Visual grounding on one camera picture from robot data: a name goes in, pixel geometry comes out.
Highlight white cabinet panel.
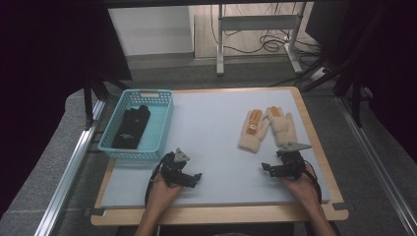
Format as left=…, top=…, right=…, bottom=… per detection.
left=107, top=5, right=195, bottom=57

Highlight black metal stand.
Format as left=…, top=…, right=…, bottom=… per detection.
left=300, top=32, right=366, bottom=129
left=82, top=63, right=133, bottom=131

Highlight turquoise plastic basket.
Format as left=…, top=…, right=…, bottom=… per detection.
left=97, top=88, right=175, bottom=161

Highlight person's right hand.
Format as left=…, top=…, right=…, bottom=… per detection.
left=280, top=162, right=322, bottom=208

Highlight dark curtain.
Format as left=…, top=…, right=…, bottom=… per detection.
left=0, top=0, right=111, bottom=219
left=347, top=0, right=417, bottom=163

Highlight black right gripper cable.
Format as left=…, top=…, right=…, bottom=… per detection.
left=303, top=160, right=323, bottom=205

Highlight white power strip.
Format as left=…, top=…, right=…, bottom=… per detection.
left=309, top=66, right=328, bottom=82

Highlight black floor cables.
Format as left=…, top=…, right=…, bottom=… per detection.
left=209, top=3, right=324, bottom=67

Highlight person's left hand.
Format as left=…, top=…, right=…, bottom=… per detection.
left=147, top=172, right=185, bottom=213

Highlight white metal desk frame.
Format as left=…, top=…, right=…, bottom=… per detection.
left=215, top=3, right=304, bottom=77

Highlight beige fleece glove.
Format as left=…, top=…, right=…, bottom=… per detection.
left=266, top=105, right=298, bottom=148

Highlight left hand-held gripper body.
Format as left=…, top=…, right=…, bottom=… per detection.
left=159, top=147, right=191, bottom=189

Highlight beige glove with orange fingers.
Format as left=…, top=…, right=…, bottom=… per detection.
left=238, top=108, right=270, bottom=154

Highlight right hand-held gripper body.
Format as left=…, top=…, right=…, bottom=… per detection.
left=275, top=142, right=313, bottom=181

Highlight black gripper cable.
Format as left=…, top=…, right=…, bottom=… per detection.
left=303, top=160, right=323, bottom=205
left=145, top=160, right=165, bottom=210

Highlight aluminium rail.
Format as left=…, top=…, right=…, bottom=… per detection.
left=33, top=99, right=106, bottom=236
left=335, top=96, right=417, bottom=236

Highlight light grey foam mat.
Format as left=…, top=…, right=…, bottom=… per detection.
left=100, top=89, right=331, bottom=208

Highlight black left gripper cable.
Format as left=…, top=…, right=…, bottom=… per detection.
left=145, top=160, right=165, bottom=210

